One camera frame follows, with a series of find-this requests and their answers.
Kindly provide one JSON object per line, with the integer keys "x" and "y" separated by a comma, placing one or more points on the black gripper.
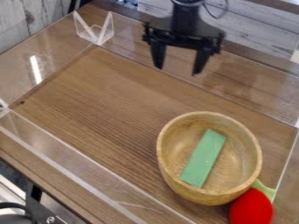
{"x": 185, "y": 33}

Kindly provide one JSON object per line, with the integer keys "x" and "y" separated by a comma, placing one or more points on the green foam block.
{"x": 202, "y": 158}

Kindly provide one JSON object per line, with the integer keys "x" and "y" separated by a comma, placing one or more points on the brown wooden bowl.
{"x": 237, "y": 164}

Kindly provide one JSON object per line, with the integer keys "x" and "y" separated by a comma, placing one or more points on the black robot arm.
{"x": 186, "y": 9}

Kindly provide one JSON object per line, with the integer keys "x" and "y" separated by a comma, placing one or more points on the red plush strawberry toy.
{"x": 252, "y": 208}

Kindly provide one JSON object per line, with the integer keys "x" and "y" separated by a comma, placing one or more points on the clear acrylic corner bracket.
{"x": 94, "y": 34}

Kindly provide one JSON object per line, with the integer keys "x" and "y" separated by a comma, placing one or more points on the clear acrylic enclosure wall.
{"x": 86, "y": 187}

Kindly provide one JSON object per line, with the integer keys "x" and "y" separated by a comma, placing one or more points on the black table clamp bracket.
{"x": 36, "y": 213}

